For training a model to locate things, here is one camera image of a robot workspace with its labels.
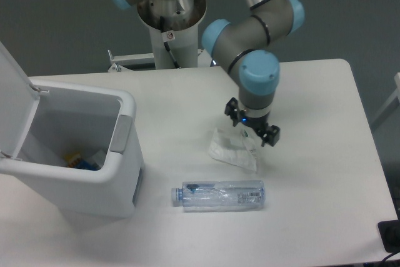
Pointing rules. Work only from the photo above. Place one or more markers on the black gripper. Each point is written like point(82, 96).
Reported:
point(256, 119)

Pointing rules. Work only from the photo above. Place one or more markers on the white furniture leg at right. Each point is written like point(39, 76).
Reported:
point(387, 108)

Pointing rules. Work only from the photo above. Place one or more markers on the white plastic wrapper bag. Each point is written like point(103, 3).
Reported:
point(235, 147)

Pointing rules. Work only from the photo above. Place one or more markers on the black device at table edge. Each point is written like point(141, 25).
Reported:
point(389, 232)

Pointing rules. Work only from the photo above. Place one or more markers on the clear plastic water bottle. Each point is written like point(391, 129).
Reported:
point(219, 196)

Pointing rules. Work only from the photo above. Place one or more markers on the white metal base frame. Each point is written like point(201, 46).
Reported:
point(144, 62)

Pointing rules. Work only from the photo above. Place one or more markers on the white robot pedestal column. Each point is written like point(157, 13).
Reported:
point(174, 29)

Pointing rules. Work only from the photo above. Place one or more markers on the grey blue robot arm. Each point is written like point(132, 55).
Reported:
point(240, 49)

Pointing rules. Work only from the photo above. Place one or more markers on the white trash can lid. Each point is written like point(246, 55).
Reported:
point(19, 102)

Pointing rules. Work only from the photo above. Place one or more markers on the white trash can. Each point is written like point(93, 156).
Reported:
point(75, 145)

